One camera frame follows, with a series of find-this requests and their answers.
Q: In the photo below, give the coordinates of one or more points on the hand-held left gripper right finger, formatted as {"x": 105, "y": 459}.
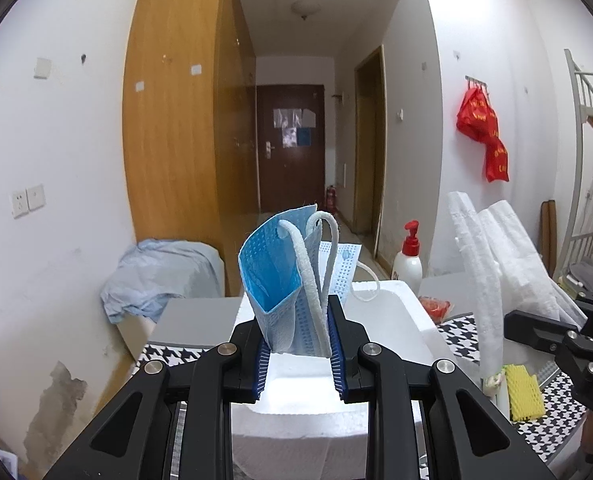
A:
{"x": 336, "y": 362}

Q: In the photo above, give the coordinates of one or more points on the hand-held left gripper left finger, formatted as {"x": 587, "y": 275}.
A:
{"x": 262, "y": 376}

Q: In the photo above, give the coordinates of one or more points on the white foam box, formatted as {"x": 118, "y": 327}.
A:
{"x": 296, "y": 440}

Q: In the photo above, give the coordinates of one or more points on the crumpled white foam sheet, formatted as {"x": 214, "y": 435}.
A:
{"x": 531, "y": 280}

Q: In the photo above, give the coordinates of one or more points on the yellow foam net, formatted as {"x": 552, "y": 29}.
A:
{"x": 525, "y": 391}

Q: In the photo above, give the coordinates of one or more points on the rolled white foam sheet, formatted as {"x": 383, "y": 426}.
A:
{"x": 481, "y": 280}

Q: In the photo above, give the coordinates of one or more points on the houndstooth table mat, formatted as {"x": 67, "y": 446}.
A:
{"x": 459, "y": 340}

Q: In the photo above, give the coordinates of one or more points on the brown wooden slats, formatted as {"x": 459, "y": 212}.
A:
{"x": 548, "y": 235}

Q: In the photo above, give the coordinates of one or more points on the pale blue face mask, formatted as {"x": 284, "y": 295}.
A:
{"x": 347, "y": 265}

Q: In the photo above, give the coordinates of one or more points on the red snack packet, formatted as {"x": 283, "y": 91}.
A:
{"x": 434, "y": 307}

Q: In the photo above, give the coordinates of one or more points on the white pump bottle red cap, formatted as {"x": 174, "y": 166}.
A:
{"x": 407, "y": 267}

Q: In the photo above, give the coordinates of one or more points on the light blue cloth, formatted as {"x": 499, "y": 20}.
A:
{"x": 156, "y": 275}

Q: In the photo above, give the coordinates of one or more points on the red fire extinguisher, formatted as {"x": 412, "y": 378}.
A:
{"x": 331, "y": 202}

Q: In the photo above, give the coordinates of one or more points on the white metal bunk bed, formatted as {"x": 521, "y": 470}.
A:
{"x": 589, "y": 110}

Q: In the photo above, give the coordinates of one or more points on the dark brown door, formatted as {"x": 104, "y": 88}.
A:
{"x": 286, "y": 175}

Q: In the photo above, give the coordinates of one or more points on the red plastic bag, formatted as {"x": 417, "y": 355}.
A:
{"x": 481, "y": 120}

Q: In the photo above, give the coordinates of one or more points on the papers on door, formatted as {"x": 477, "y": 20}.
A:
{"x": 294, "y": 125}

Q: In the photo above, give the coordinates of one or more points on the wooden wardrobe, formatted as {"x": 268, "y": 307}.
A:
{"x": 176, "y": 110}

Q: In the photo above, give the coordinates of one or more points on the ceiling lamp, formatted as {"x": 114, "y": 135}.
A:
{"x": 305, "y": 10}

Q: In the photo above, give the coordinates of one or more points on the wooden door frame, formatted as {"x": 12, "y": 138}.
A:
{"x": 369, "y": 160}

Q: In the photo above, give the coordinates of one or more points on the metal wall hook rack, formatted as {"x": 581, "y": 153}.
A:
{"x": 476, "y": 82}

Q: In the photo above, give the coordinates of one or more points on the white wall switch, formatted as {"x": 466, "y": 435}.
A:
{"x": 36, "y": 197}

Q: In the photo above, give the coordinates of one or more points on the white wall socket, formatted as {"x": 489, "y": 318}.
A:
{"x": 20, "y": 204}

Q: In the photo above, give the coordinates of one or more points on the square white wall plate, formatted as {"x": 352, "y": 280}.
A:
{"x": 42, "y": 68}

